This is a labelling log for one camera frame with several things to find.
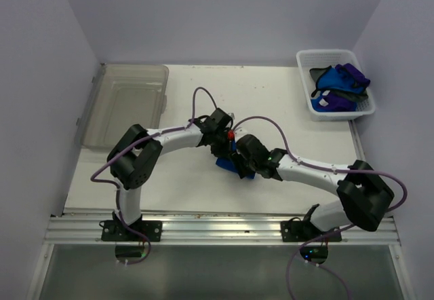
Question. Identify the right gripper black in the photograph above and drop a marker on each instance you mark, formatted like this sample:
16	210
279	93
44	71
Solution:
237	158

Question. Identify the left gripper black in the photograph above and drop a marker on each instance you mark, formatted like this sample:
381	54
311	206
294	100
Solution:
224	151

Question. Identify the blue towel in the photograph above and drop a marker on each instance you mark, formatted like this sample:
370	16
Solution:
227	166
322	103

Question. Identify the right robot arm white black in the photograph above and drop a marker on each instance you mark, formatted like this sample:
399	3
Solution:
363	197

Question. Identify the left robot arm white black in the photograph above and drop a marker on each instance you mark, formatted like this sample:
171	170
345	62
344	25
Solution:
133	158

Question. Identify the purple towel in basket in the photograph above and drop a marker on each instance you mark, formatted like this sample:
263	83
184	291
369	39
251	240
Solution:
342	103

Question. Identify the clear plastic bin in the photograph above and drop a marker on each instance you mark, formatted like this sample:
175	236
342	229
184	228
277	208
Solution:
122	95

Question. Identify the grey towel in basket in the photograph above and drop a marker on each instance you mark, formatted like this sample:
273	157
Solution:
341	82

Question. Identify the white plastic basket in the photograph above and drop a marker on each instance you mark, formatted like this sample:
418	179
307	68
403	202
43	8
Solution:
308	59

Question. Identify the blue towel in basket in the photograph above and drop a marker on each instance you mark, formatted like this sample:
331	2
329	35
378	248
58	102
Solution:
322	103

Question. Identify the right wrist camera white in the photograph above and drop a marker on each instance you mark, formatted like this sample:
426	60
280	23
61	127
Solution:
237	132

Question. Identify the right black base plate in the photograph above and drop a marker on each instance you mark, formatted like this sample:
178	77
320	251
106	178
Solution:
299	230

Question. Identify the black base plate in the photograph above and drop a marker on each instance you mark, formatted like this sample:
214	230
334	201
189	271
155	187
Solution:
299	230
114	231

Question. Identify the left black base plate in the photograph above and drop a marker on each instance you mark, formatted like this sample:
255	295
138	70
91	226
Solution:
114	231

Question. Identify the aluminium rail frame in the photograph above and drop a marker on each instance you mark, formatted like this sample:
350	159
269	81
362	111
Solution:
221	210

